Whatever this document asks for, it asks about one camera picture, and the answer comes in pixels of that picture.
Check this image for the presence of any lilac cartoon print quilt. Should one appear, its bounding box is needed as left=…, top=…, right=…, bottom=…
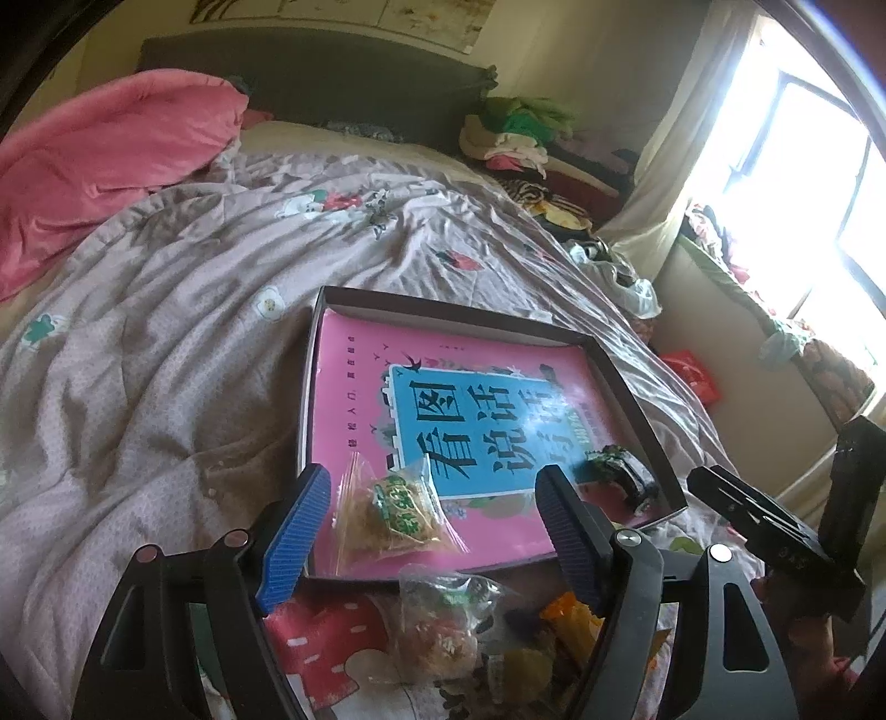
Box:
left=2, top=155, right=727, bottom=718

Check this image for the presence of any clear bag rice cracker snack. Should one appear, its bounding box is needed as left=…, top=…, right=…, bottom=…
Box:
left=332, top=453, right=468, bottom=576

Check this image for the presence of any shallow brown cardboard box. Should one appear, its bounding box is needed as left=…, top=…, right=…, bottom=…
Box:
left=296, top=283, right=689, bottom=582

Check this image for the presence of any pink fleece blanket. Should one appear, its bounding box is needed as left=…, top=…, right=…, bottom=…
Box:
left=2, top=69, right=249, bottom=299

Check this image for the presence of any pile of folded clothes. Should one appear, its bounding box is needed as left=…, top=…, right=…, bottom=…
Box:
left=458, top=96, right=643, bottom=234

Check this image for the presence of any clear bag pink pastry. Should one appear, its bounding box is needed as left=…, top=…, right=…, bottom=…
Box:
left=390, top=564, right=518, bottom=686

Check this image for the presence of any small black snack packet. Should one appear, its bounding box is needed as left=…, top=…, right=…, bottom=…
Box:
left=580, top=444, right=660, bottom=516

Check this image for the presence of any red plastic bag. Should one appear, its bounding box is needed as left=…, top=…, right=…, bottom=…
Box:
left=660, top=349, right=721, bottom=407

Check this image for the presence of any cream curtain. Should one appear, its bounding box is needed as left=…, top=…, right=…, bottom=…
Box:
left=599, top=2, right=759, bottom=280

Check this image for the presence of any yellow pastry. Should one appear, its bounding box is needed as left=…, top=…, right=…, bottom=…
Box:
left=485, top=646, right=576, bottom=707

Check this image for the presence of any orange rice cake packet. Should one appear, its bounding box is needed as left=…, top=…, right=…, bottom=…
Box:
left=539, top=591, right=602, bottom=665

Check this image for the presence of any dark grey headboard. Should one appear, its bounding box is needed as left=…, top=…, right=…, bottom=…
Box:
left=137, top=27, right=497, bottom=155

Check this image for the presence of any white plastic bag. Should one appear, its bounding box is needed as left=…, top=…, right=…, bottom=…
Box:
left=565, top=239, right=662, bottom=321

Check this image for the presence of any pink Chinese workbook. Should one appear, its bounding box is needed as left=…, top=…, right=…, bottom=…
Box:
left=306, top=310, right=678, bottom=575

